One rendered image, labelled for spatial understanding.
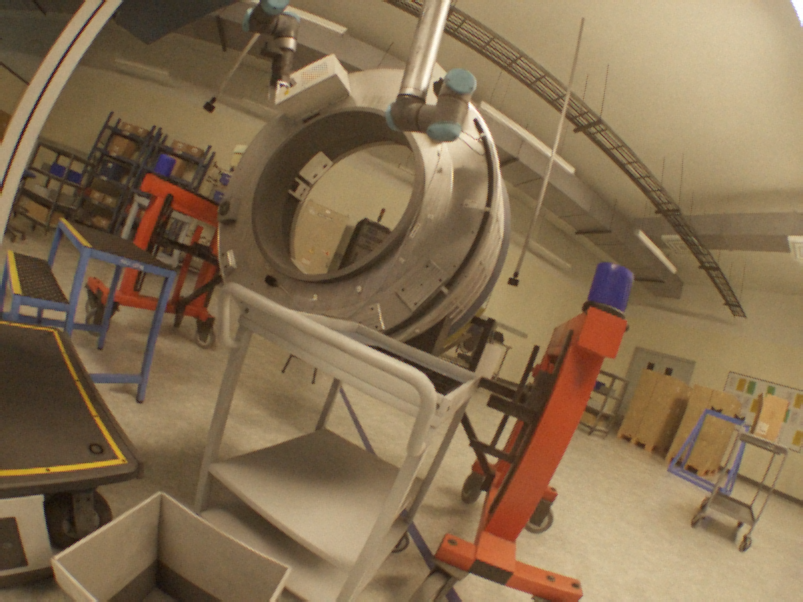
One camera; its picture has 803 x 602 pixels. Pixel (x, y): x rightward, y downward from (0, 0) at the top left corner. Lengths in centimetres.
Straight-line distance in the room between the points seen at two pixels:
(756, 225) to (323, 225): 686
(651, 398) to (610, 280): 617
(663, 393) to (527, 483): 604
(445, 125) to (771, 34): 368
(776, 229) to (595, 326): 486
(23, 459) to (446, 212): 138
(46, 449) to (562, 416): 119
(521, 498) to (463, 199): 102
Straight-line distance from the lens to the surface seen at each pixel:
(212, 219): 244
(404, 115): 104
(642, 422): 707
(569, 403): 101
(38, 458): 74
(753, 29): 412
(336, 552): 74
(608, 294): 95
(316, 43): 511
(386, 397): 56
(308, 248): 608
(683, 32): 413
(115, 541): 68
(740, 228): 574
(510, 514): 110
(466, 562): 101
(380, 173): 710
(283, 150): 178
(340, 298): 134
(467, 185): 133
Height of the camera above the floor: 79
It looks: 1 degrees up
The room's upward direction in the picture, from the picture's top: 22 degrees clockwise
